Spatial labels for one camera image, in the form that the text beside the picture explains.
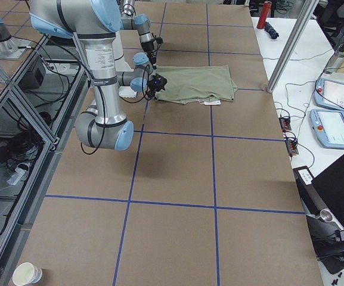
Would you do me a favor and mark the aluminium frame cart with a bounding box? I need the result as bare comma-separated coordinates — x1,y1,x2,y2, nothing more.
0,39,88,285

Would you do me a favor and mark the grey water bottle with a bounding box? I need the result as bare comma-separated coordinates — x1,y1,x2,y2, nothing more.
324,43,344,74

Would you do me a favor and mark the black power brick box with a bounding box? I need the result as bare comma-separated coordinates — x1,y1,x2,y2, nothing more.
18,57,45,89

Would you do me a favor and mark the white paper hang tag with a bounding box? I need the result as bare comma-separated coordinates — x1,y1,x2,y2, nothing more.
203,100,221,105

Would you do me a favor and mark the aluminium frame post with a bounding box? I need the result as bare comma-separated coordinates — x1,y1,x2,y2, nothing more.
266,0,319,93

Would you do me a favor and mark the blue teach pendant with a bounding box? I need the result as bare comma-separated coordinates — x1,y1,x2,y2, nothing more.
313,77,344,111
309,109,344,150

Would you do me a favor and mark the folded dark blue umbrella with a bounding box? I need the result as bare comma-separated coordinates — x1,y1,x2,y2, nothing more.
264,21,279,40

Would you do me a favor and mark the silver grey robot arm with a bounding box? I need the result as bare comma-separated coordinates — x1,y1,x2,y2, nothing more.
29,1,167,150
119,0,163,69

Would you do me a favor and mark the blue teach pendant near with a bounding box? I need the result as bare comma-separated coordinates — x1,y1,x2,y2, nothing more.
309,109,344,150

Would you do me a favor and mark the paper cup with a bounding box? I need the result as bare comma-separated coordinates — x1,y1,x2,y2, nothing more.
12,262,43,286

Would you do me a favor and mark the dark box with white label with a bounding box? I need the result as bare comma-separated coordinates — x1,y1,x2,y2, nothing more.
293,166,327,215

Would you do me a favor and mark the red cylinder bottle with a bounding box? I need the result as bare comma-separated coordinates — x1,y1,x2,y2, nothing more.
256,1,272,29

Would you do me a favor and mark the blue teach pendant far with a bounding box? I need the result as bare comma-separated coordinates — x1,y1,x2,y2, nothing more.
313,77,344,111

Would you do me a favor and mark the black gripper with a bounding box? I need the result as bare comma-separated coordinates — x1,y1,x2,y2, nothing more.
146,73,168,100
143,37,163,70

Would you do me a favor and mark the olive green long-sleeve shirt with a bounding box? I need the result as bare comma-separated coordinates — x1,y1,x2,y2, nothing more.
156,66,238,104

